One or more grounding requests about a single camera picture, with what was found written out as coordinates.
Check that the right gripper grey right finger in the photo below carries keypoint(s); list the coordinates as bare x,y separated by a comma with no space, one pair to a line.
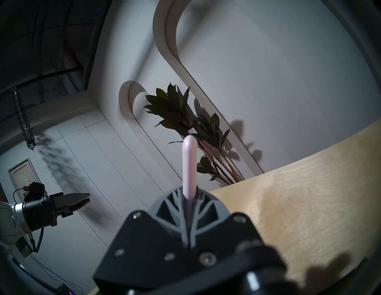
226,238

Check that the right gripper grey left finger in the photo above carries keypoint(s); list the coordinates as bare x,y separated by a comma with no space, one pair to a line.
148,243

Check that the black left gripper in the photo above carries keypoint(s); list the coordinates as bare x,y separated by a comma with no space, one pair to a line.
40,214

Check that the pale pink plastic spoon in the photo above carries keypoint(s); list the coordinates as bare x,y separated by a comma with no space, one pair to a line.
189,166

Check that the tall dark green plant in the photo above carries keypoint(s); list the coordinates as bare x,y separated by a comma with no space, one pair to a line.
172,110

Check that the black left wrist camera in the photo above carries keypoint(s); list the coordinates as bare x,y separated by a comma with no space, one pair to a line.
35,190

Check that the framed wall picture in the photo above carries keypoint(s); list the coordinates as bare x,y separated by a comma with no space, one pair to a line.
22,175

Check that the black hanging lattice rail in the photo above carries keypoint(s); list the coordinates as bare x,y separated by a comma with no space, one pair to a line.
25,122

